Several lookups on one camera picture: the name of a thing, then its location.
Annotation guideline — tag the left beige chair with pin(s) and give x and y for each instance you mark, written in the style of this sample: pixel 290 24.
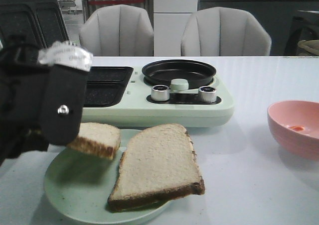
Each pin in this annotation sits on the left beige chair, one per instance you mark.
pixel 118 30

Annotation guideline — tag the dark grey counter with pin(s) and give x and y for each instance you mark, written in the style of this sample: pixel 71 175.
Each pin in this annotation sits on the dark grey counter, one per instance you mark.
pixel 286 21

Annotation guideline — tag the left silver knob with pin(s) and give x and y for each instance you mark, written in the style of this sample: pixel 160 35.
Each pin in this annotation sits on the left silver knob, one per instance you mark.
pixel 160 93

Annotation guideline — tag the green breakfast maker lid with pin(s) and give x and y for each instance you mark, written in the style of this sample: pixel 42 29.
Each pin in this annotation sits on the green breakfast maker lid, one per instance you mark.
pixel 40 22

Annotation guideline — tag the larger bread slice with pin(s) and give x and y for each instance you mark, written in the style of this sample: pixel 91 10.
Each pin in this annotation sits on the larger bread slice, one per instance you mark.
pixel 158 165

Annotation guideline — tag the green pan handle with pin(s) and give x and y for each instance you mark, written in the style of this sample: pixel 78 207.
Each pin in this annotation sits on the green pan handle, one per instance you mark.
pixel 181 86

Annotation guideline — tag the white cabinet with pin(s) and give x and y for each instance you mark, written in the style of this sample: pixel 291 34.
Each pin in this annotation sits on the white cabinet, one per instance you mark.
pixel 170 18

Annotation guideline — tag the smaller bread slice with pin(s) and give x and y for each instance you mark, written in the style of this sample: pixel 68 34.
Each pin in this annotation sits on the smaller bread slice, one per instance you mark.
pixel 99 139

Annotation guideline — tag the silver knob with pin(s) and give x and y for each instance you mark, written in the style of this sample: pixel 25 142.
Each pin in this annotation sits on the silver knob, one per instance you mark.
pixel 207 94
pixel 160 93

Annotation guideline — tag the right silver knob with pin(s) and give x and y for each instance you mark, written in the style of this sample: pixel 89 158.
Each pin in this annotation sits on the right silver knob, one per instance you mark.
pixel 207 94

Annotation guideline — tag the black round frying pan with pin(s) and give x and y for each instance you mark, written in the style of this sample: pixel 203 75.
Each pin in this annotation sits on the black round frying pan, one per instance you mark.
pixel 164 71

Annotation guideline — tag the green breakfast maker base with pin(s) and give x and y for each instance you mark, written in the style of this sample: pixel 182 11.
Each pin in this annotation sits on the green breakfast maker base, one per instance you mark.
pixel 120 96

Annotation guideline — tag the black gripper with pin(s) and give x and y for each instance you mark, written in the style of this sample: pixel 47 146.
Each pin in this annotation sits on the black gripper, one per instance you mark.
pixel 42 94

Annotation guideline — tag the pink bowl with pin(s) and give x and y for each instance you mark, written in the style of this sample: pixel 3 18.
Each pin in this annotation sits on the pink bowl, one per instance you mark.
pixel 283 114

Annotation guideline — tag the right beige chair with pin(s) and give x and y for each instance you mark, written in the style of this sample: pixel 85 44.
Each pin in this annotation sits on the right beige chair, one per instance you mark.
pixel 223 31

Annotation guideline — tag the beige chair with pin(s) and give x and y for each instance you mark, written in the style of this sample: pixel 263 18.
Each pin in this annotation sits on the beige chair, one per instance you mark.
pixel 223 31
pixel 118 30

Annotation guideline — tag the light green plate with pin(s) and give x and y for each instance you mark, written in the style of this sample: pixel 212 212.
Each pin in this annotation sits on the light green plate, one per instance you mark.
pixel 78 186

